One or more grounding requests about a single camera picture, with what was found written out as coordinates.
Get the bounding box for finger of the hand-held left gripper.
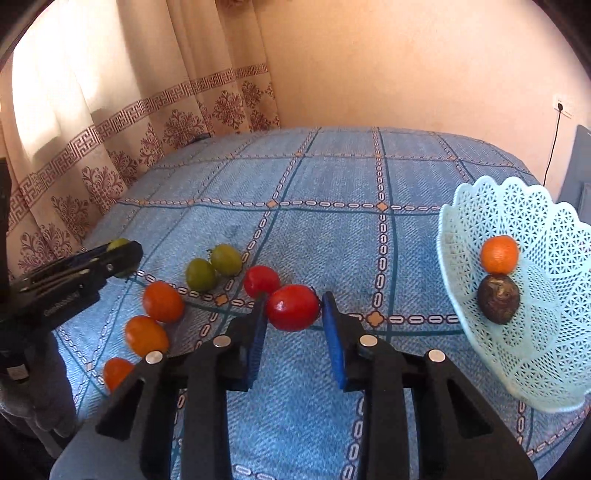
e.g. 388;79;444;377
28;247;112;282
21;240;144;289

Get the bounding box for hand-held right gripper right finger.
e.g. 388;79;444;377
322;292;539;480

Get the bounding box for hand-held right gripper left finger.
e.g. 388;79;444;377
95;295;269;480

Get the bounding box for red tomato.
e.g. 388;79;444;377
243;265;281;299
265;285;321;332

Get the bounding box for orange tomato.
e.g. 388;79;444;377
126;316;170;357
103;357;136;392
143;281;185;323

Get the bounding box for green tomato with stem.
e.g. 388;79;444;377
207;244;243;276

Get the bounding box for light blue lattice plastic basket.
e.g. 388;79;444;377
438;175;591;413

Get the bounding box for person's left hand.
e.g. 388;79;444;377
0;335;77;457

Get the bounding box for blue checked bedspread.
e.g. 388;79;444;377
48;127;591;480

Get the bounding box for beige patterned curtain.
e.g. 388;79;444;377
0;0;282;282

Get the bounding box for dark brown avocado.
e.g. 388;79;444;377
477;274;520;324

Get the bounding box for round orange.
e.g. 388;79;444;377
480;235;520;274

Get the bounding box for grey-blue headboard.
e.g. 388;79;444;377
556;124;591;217

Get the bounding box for black power cable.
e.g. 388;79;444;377
544;106;563;185

